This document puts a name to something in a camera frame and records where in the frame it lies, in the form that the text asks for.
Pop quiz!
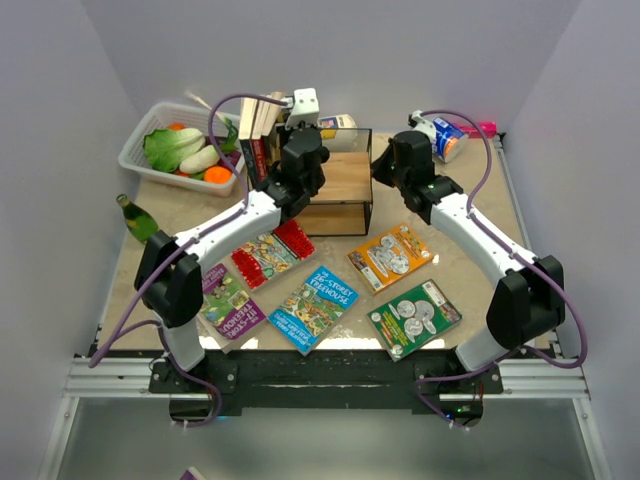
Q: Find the dark brown cover book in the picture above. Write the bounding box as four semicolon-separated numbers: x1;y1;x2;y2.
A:
261;103;284;171

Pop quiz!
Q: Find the red back cover book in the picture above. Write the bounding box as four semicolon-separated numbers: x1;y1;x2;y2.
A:
249;97;274;186

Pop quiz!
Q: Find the black floral cover book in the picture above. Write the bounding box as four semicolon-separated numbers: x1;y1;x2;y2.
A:
238;97;259;187

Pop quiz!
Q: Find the blue 26-storey treehouse book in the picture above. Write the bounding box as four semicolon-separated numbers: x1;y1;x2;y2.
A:
268;266;359;356

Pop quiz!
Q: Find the green back cover book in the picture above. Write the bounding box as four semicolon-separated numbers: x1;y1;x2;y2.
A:
367;279;463;362

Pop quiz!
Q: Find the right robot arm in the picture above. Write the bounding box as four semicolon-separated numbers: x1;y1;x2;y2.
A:
372;130;566;393

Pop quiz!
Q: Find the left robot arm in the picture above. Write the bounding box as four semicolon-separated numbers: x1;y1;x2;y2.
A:
134;126;330;392

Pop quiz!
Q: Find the orange toy carrot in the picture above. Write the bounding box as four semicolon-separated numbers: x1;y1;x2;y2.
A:
203;165;233;185

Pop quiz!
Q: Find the red treehouse book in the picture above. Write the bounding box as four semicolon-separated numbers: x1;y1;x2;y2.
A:
231;220;316;290

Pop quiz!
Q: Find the white toy radish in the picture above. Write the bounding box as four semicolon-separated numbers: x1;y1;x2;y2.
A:
179;145;220;175

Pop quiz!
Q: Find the pink box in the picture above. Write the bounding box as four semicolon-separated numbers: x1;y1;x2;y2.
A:
465;122;498;138

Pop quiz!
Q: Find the orange back cover book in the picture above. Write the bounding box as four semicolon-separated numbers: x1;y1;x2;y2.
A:
347;223;435;294

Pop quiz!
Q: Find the toy cabbage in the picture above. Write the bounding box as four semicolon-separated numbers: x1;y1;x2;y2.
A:
143;128;205;173

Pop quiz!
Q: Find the purple 117-storey treehouse book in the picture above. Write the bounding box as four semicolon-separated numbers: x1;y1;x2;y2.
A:
198;264;266;353

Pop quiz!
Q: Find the green glass bottle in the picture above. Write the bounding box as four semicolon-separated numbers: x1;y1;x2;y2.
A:
116;194;159;244

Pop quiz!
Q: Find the white plastic basket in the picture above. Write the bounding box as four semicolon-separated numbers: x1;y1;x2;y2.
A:
118;102;244;197

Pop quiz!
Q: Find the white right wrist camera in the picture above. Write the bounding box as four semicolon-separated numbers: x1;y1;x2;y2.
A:
408;110;437;144

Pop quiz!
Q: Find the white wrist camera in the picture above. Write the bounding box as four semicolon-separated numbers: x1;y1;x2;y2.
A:
408;110;437;144
284;88;319;129

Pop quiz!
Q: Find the wood and wire shelf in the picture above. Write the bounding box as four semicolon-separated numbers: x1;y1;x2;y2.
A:
271;125;373;237

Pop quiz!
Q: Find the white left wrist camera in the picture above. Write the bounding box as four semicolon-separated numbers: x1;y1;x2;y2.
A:
284;88;319;129

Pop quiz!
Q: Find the black front frame bar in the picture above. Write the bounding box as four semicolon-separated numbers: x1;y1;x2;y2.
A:
149;349;503;419

